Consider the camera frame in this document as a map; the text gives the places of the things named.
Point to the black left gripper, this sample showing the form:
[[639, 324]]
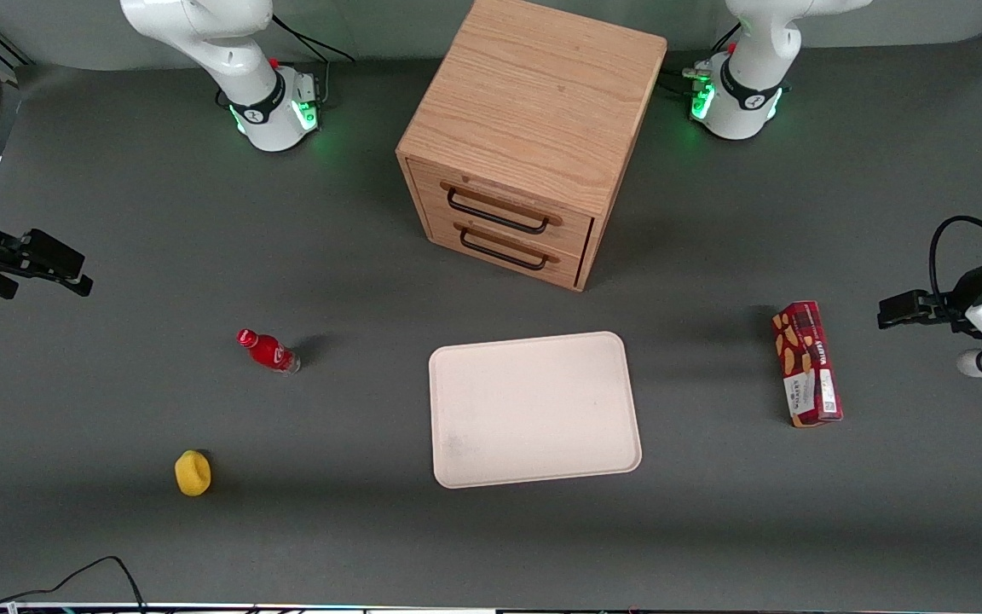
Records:
[[939, 307]]

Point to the red cookie box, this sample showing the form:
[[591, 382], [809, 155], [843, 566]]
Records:
[[806, 365]]

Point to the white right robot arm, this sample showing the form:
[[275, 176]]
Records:
[[262, 101]]

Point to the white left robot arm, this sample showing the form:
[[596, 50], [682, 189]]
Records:
[[745, 95]]

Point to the beige plastic tray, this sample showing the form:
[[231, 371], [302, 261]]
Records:
[[534, 409]]

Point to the small red drink bottle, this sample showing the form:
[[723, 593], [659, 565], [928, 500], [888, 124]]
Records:
[[269, 351]]

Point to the yellow lemon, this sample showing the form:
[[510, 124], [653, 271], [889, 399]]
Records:
[[193, 474]]

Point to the wooden two-drawer cabinet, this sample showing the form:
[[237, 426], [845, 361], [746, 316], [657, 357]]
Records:
[[534, 111]]

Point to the aluminium frame rail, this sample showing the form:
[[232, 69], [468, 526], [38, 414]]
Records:
[[10, 55]]

